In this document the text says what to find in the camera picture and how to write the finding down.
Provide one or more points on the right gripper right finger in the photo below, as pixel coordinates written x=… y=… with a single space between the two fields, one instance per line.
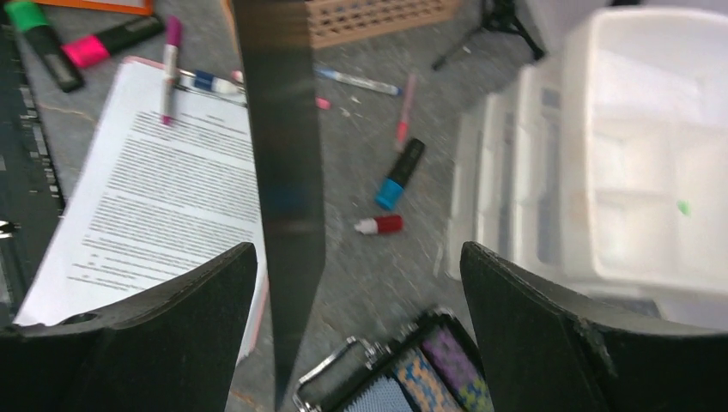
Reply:
x=545 y=347

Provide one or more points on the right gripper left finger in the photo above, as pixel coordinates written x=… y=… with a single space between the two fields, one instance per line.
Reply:
x=173 y=347

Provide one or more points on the printed white paper sheet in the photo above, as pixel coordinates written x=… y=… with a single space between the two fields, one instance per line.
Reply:
x=154 y=201

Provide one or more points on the black clipboard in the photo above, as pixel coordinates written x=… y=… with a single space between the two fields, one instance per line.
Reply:
x=277 y=61

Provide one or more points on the peach plastic file organizer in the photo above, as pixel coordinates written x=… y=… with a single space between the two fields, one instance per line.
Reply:
x=320 y=24

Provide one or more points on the black open carrying case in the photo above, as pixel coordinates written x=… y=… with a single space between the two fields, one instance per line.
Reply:
x=432 y=364

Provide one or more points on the white plastic drawer unit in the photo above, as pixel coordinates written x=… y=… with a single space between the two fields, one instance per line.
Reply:
x=603 y=166

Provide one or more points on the blue highlighter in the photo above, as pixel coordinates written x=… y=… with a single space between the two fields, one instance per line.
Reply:
x=395 y=182

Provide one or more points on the pink thin pen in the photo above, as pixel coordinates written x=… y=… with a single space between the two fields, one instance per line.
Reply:
x=403 y=123

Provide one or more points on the blue cap white marker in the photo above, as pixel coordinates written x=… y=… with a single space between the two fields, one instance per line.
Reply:
x=206 y=82

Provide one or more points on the pink white marker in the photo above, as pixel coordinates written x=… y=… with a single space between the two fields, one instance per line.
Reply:
x=321 y=103

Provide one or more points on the clear barrel pen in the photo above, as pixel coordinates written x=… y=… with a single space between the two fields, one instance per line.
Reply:
x=357 y=81

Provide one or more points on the magenta marker pen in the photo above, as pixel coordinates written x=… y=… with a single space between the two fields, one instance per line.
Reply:
x=170 y=65

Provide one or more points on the black microphone on tripod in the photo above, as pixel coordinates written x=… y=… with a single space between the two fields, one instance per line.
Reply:
x=500 y=17

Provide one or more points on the orange book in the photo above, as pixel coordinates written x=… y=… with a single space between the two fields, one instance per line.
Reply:
x=132 y=7

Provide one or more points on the green highlighter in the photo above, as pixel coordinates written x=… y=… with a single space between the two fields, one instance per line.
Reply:
x=31 y=22

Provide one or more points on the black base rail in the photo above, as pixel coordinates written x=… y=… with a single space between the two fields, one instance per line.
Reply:
x=31 y=198

